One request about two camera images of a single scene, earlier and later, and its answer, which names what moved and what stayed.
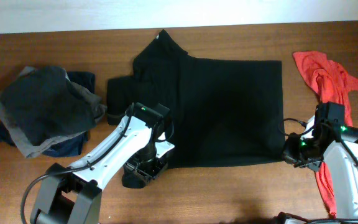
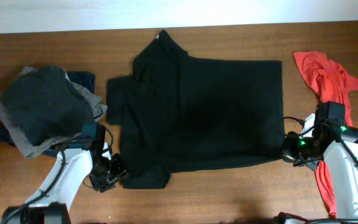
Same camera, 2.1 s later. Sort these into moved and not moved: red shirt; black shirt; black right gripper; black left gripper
Moved: black left gripper
Not moved: black shirt; black right gripper; red shirt
